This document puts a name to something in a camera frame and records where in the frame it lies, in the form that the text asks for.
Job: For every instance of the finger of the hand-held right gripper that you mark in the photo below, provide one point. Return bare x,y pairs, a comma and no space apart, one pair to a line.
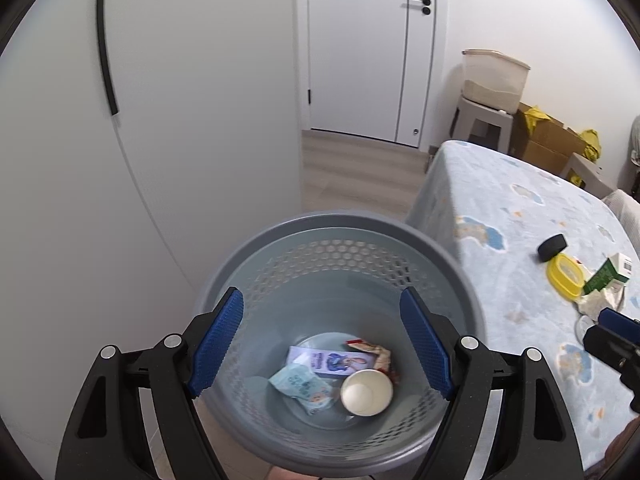
612,352
622,324

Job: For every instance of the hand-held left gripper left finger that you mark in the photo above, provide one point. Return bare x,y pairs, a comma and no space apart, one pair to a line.
217,342

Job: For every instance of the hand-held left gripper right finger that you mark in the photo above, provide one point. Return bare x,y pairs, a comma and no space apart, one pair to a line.
425,342

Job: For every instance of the paper ball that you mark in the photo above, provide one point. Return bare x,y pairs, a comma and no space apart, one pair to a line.
597,305

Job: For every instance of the red brown snack packet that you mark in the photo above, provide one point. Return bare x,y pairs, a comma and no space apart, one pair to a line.
367,346

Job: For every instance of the red white paper cup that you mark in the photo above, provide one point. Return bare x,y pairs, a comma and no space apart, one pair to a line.
365,392

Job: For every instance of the light blue packet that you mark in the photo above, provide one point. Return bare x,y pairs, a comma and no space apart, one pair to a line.
300,385

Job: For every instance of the purple cardboard box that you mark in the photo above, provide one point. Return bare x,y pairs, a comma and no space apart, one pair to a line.
325,362

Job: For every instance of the black tape roll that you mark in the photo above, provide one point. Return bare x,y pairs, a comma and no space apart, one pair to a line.
551,248

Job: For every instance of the grey perforated wastebasket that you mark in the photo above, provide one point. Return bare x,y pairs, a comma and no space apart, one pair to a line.
340,220

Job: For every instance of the white green carton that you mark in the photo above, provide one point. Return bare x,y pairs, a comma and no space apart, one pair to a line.
607,275

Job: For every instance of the yellow plastic lid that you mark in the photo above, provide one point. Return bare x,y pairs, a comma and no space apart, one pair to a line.
565,275

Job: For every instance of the beige knitted blanket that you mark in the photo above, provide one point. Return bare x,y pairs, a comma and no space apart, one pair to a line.
625,210

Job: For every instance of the grey plastic stool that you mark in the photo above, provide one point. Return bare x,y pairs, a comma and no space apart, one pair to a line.
480,110
585,170

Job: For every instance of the light blue printed blanket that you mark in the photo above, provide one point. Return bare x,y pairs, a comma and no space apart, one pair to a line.
500,200

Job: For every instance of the yellow plastic bag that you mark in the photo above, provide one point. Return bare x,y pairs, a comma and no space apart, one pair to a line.
592,142

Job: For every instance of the grey clothing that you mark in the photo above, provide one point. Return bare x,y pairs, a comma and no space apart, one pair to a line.
636,140

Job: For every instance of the yellow cloth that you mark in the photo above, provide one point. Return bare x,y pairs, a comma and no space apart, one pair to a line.
535,117

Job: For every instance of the white wardrobe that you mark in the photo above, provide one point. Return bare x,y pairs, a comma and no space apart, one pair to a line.
200,110

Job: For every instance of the beige storage bin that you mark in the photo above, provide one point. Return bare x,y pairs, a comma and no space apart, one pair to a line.
495,80

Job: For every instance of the white door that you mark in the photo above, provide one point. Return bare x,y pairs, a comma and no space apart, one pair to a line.
355,60

